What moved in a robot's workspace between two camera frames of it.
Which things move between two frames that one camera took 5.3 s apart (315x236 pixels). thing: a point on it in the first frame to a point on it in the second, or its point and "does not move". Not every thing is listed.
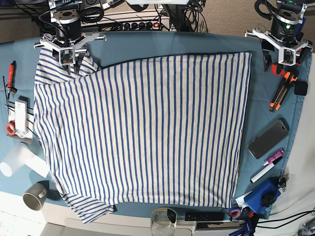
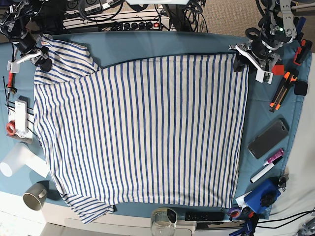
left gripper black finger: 304,52 to 254,30
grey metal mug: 35,195 does not move
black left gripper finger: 68,68 to 46,65
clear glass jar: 163,221 does not move
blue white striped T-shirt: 169,131 does not move
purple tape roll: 235,213 does not move
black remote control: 204,216 does not move
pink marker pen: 278,155 does not move
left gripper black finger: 267,60 to 238,61
